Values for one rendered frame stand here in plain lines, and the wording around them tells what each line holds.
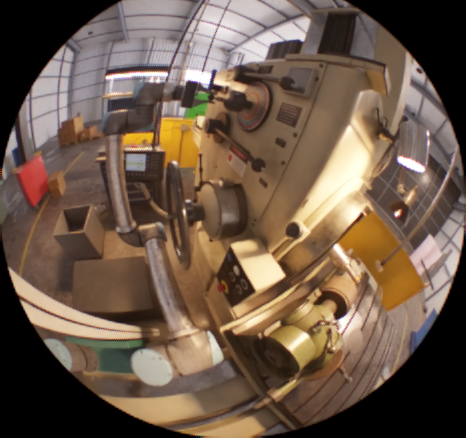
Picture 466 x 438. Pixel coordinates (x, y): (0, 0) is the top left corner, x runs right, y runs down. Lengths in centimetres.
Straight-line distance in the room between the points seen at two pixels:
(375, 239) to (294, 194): 256
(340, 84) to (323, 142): 14
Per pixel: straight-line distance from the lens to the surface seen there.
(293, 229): 30
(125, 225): 75
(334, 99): 34
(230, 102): 43
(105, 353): 97
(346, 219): 50
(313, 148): 32
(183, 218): 32
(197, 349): 58
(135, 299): 89
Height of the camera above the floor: 167
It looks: 38 degrees down
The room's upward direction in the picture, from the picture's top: 19 degrees clockwise
